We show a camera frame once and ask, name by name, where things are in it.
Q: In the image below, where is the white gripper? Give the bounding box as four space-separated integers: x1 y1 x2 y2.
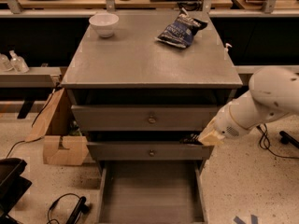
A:
197 105 249 146

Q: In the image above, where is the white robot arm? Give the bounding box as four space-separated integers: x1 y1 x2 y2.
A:
197 66 299 146

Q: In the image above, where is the grey drawer cabinet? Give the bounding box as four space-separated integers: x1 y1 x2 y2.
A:
61 9 244 224

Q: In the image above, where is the grey bottom drawer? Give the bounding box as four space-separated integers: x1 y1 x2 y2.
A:
96 161 207 224

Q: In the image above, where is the grey drawer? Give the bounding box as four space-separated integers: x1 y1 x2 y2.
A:
96 161 207 224
87 141 213 161
71 105 220 132

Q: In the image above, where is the grey top drawer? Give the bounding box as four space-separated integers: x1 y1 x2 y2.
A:
71 105 220 132

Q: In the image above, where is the grey middle drawer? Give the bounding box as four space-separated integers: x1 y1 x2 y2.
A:
87 141 213 161

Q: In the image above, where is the black caster leg right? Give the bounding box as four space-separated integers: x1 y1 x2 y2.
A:
279 131 299 148

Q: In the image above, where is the small white pump bottle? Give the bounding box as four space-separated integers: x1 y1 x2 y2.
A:
224 43 232 60

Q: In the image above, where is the blue chip bag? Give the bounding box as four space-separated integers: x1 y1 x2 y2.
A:
156 8 207 49

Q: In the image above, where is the brown cardboard box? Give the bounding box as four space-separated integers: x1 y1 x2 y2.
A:
25 89 89 166

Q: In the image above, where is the black chair base leg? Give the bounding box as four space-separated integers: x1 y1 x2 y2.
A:
65 196 90 224

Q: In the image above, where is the white ceramic bowl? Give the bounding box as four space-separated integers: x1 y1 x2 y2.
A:
89 12 119 38

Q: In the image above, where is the clear sanitizer bottle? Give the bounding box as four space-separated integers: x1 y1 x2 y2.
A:
0 53 13 71
9 50 29 73

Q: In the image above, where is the black power cable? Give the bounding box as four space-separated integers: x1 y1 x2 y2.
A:
255 123 299 161

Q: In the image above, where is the black floor cable left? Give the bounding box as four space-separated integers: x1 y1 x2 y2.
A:
5 87 60 159

